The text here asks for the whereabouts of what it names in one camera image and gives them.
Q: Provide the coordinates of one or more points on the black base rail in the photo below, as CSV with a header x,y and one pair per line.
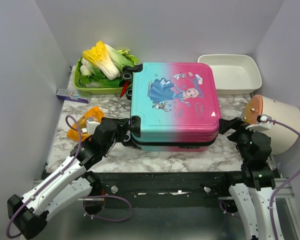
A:
x,y
164,189

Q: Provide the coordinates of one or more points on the orange snack bag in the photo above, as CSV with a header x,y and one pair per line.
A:
x,y
73,133

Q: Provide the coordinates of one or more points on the pink and teal kids suitcase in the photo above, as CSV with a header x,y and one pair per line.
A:
x,y
174,107

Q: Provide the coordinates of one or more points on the red chili pepper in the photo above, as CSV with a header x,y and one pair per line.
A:
x,y
124,88

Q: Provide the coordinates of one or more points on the purple and white small box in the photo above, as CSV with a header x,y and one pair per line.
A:
x,y
73,96

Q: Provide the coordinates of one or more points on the napa cabbage with yellow top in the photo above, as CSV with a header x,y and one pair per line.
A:
x,y
99,57

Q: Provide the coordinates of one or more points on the white rectangular plastic basin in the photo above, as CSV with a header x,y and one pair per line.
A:
x,y
234,74

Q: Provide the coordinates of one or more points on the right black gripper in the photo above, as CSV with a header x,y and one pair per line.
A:
x,y
225,125

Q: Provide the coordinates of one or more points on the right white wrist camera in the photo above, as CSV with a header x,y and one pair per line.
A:
x,y
263,123

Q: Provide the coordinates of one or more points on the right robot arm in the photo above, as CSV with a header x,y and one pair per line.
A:
x,y
253,189

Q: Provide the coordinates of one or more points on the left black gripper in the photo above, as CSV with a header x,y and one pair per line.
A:
x,y
122,121

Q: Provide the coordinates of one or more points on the green leafy lettuce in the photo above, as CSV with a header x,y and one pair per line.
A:
x,y
122,58

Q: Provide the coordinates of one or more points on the white bok choy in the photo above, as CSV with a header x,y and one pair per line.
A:
x,y
86,68

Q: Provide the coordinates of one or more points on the green plastic vegetable tray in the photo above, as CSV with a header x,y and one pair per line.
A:
x,y
93,85

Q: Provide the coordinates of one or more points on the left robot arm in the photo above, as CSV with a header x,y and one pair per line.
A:
x,y
29,214

